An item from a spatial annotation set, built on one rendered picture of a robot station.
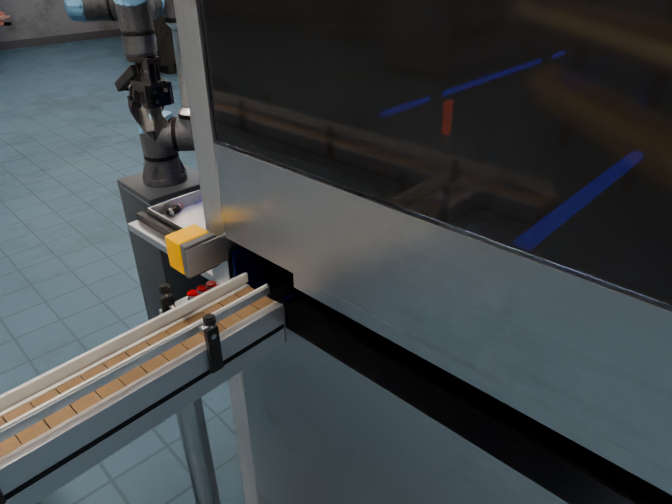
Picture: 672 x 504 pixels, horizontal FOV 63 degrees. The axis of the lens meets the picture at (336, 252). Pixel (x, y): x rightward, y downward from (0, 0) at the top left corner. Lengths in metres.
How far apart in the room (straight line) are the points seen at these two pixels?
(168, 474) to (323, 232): 1.32
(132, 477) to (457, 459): 1.34
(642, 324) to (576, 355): 0.09
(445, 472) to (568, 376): 0.33
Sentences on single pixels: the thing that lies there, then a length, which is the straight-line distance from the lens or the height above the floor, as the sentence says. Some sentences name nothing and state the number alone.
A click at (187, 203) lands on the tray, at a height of 0.89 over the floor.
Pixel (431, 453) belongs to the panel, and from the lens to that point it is 0.96.
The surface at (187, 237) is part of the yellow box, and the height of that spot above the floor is 1.03.
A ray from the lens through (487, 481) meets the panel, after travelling 0.91.
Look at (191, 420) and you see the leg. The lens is 1.08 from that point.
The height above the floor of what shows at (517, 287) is 1.17.
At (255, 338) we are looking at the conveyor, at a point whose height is 0.90.
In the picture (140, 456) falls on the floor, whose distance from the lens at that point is 2.09.
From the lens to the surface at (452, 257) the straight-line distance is 0.72.
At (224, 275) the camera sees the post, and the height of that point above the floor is 0.92.
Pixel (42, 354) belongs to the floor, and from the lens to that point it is 2.66.
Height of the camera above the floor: 1.53
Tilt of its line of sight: 30 degrees down
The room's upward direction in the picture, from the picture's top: straight up
